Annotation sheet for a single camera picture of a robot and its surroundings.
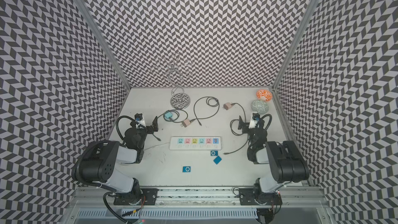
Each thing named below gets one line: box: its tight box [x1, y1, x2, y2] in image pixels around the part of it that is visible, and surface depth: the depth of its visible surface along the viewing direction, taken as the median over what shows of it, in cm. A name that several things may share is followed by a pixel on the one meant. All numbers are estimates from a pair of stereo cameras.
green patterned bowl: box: [250, 99, 269, 115], surface depth 107 cm
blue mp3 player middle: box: [210, 150, 219, 157], surface depth 88 cm
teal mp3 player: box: [212, 155, 222, 165], surface depth 86 cm
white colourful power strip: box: [168, 136, 222, 151], surface depth 89 cm
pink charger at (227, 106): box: [222, 102, 236, 111], surface depth 108 cm
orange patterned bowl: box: [256, 89, 274, 103], surface depth 111 cm
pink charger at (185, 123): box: [180, 119, 191, 128], surface depth 101 cm
